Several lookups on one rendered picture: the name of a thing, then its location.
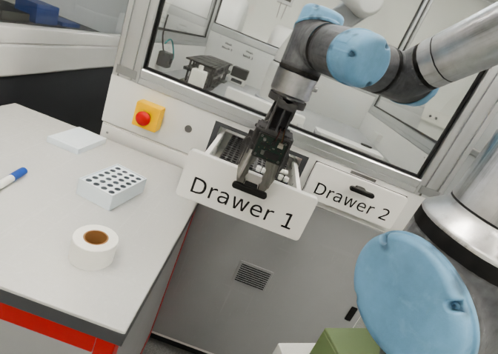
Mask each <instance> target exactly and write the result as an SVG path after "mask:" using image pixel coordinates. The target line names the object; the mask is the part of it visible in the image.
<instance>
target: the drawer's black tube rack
mask: <svg viewBox="0 0 498 354"><path fill-rule="evenodd" d="M242 141H243V139H242V138H239V137H236V136H232V137H231V138H230V141H229V142H228V144H227V145H226V147H225V149H224V150H223V152H222V154H221V155H222V156H225V157H226V158H231V159H233V160H235V161H239V150H240V146H241V144H242ZM265 163H266V161H265V160H263V159H260V158H256V160H255V162H254V163H252V164H251V165H250V167H253V168H254V169H256V167H257V165H259V166H261V167H262V168H263V167H265ZM261 171H262V169H261Z"/></svg>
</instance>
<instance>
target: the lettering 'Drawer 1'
mask: <svg viewBox="0 0 498 354"><path fill-rule="evenodd" d="M197 179H198V180H200V181H202V182H203V183H204V189H203V191H201V192H196V191H193V188H194V185H195V183H196V180H197ZM206 188H207V185H206V182H205V181H204V180H202V179H200V178H197V177H195V179H194V181H193V184H192V187H191V189H190V191H191V192H193V193H197V194H203V193H204V192H205V190H206ZM213 190H216V191H218V189H213V187H211V189H210V192H209V194H208V197H207V198H210V194H211V193H212V191H213ZM221 193H224V194H226V195H227V198H226V197H224V196H219V197H218V198H217V201H218V202H219V203H220V204H224V203H225V205H226V204H227V202H228V199H229V195H228V194H227V193H226V192H222V191H221ZM220 198H225V199H226V201H224V202H221V201H220V200H219V199H220ZM240 202H241V207H240V211H243V210H244V209H245V208H246V206H247V205H248V204H249V203H250V202H249V201H248V202H247V204H246V205H245V206H244V207H243V208H242V204H243V199H240V200H239V202H238V203H237V204H236V206H235V203H236V197H235V196H234V198H233V208H236V207H237V206H238V204H239V203H240ZM254 207H259V208H260V211H259V210H255V209H254ZM252 210H255V211H256V212H259V213H262V207H261V206H259V205H257V204H255V205H253V206H252V207H251V209H250V214H251V215H252V216H255V217H259V216H256V215H254V214H253V213H252ZM270 212H272V213H274V211H272V210H271V211H269V209H268V210H267V212H266V214H265V216H264V218H263V220H265V219H266V217H267V214H268V213H270ZM286 215H288V216H289V218H288V220H287V222H286V225H285V226H284V225H281V227H284V228H286V229H290V228H289V227H287V225H288V223H289V221H290V219H291V217H292V214H290V213H286Z"/></svg>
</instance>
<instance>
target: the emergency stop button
mask: <svg viewBox="0 0 498 354"><path fill-rule="evenodd" d="M136 122H137V123H138V124H139V125H141V126H146V125H148V124H149V123H150V116H149V114H148V113H146V112H145V111H141V112H138V113H137V114H136Z"/></svg>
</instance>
